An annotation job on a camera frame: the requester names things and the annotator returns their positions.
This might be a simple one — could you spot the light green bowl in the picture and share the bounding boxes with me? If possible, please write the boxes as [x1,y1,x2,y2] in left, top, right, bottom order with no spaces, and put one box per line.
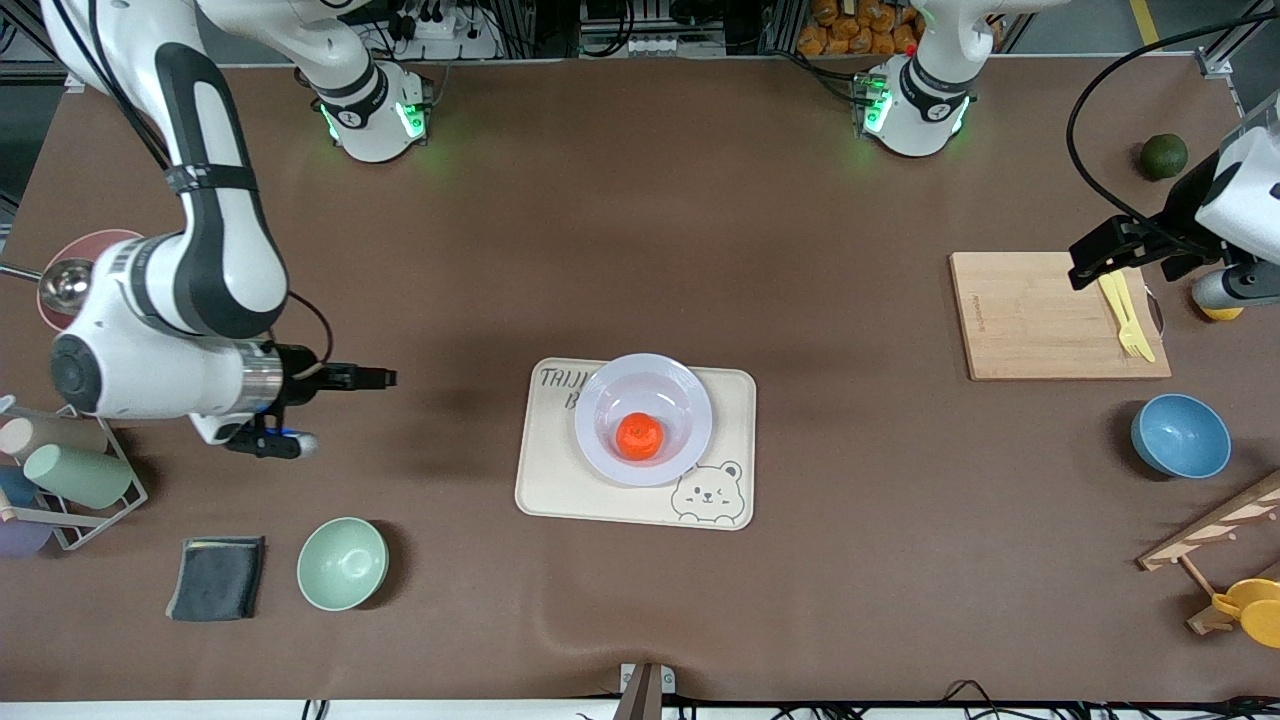
[296,516,390,613]

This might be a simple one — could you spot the green lime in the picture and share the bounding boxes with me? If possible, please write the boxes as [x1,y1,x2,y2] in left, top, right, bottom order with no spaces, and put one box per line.
[1141,133,1190,182]

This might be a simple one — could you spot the wooden peg rack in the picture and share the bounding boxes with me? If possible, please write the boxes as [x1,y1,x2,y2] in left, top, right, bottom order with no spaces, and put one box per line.
[1137,470,1280,637]

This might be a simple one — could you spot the white power strip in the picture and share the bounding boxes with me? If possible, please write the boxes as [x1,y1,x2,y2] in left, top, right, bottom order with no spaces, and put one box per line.
[385,0,501,61]

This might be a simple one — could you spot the dark grey folded cloth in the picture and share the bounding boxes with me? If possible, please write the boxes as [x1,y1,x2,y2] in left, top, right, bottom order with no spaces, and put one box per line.
[165,536,267,623]

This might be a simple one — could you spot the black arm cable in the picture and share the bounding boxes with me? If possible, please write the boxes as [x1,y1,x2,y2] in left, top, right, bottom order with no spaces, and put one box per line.
[1064,10,1280,241]
[285,290,337,383]

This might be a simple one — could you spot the brown table cover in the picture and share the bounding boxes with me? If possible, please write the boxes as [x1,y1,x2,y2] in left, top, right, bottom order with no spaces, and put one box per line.
[0,55,1280,706]

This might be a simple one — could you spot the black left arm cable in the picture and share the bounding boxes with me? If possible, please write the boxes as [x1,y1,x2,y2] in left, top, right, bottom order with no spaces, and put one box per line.
[1064,10,1280,241]

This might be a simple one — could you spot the pink bowl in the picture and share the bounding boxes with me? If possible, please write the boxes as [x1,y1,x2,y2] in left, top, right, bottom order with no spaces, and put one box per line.
[36,229,147,332]

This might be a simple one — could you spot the shiny metal scoop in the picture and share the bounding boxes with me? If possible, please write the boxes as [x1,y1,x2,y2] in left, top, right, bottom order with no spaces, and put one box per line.
[0,257,98,314]

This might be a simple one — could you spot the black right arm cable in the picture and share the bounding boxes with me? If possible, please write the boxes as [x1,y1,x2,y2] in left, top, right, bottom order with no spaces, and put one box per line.
[285,290,337,383]

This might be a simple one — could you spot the beige cup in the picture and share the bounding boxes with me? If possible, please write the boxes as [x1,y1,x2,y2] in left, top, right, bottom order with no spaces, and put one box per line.
[0,414,110,462]

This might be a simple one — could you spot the metal clamp bracket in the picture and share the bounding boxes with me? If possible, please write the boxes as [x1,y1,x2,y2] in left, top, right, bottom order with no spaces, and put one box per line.
[612,661,677,720]

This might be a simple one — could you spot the bamboo cutting board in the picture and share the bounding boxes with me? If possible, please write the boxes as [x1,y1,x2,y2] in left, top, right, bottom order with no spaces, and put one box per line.
[948,250,1173,382]

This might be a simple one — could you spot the mint green cup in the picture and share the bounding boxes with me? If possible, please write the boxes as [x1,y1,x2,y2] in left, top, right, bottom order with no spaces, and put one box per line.
[22,443,135,510]

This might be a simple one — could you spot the grey wire cup rack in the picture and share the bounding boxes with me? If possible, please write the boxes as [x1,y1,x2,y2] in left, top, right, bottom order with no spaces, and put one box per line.
[0,395,150,552]

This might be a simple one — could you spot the orange mandarin fruit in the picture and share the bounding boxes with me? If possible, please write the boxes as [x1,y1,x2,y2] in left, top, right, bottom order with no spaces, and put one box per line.
[615,411,666,462]

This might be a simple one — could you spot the cream tray with bear print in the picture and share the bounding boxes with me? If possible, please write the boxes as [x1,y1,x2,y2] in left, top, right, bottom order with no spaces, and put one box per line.
[514,357,758,531]

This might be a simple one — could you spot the yellow mug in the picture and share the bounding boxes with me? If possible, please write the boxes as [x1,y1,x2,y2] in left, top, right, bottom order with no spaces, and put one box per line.
[1211,577,1280,649]

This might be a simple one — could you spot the lavender round plate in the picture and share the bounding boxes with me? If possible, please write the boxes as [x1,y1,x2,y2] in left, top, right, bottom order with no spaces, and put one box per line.
[573,352,715,489]

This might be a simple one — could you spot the purple cup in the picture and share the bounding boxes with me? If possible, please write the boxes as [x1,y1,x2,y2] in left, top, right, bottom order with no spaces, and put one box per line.
[0,520,54,560]

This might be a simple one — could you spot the pile of orange bread rolls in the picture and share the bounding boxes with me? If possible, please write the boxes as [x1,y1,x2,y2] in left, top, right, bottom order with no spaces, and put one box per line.
[797,0,926,58]

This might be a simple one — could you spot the blue bowl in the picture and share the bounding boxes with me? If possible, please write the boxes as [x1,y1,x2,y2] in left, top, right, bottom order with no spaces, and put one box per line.
[1131,393,1233,480]

